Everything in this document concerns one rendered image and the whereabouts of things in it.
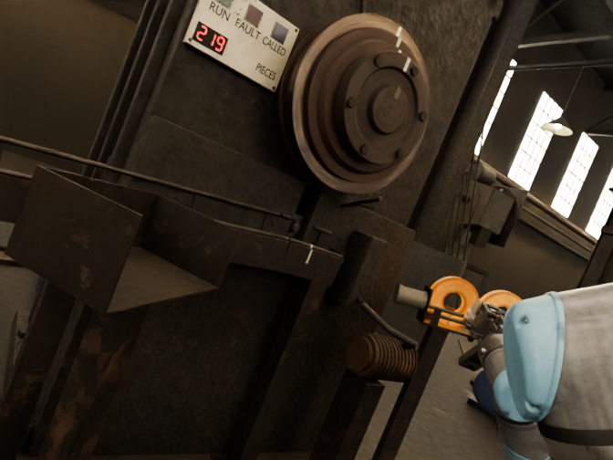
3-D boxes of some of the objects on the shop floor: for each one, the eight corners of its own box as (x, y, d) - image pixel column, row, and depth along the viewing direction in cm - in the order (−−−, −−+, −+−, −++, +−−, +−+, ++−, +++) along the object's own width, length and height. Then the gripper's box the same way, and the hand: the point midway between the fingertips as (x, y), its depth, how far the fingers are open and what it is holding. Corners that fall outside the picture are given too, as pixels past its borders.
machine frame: (11, 322, 159) (181, -138, 150) (255, 355, 221) (386, 31, 212) (-4, 458, 99) (277, -293, 90) (337, 451, 161) (524, 5, 152)
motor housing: (286, 483, 132) (352, 323, 129) (338, 478, 144) (400, 333, 142) (308, 517, 121) (380, 343, 118) (362, 509, 134) (429, 352, 131)
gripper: (528, 339, 94) (501, 294, 114) (490, 324, 94) (469, 281, 114) (508, 369, 97) (484, 319, 117) (472, 353, 97) (453, 307, 117)
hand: (472, 311), depth 116 cm, fingers closed
